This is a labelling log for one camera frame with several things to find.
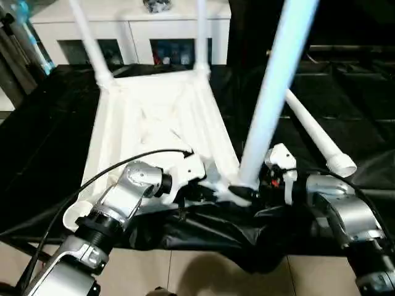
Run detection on black metal folding frame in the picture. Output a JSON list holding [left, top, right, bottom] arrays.
[[0, 231, 53, 260]]

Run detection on bag of black parts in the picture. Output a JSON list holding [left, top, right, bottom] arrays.
[[142, 0, 172, 15]]

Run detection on white pole with blue ribbon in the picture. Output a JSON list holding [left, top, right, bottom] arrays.
[[12, 0, 55, 76]]

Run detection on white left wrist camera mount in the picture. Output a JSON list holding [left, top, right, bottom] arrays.
[[166, 152, 207, 206]]

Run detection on white sideboard cabinet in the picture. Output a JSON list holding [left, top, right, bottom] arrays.
[[29, 0, 231, 66]]

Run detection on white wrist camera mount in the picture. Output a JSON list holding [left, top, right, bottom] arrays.
[[166, 152, 207, 206], [265, 143, 299, 206]]

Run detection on white plastic table leg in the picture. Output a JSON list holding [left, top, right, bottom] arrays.
[[194, 0, 213, 78], [239, 0, 321, 189], [285, 89, 358, 179], [68, 0, 114, 89]]

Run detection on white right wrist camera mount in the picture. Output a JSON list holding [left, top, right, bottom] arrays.
[[265, 143, 299, 206]]

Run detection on long black bar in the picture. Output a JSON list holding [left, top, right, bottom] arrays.
[[308, 44, 395, 52]]

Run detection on black glossy mat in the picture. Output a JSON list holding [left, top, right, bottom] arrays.
[[0, 63, 395, 275]]

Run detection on grey tripod stand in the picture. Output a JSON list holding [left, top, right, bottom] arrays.
[[0, 6, 35, 102]]

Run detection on white plastic table top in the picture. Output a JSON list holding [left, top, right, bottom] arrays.
[[63, 69, 260, 232]]

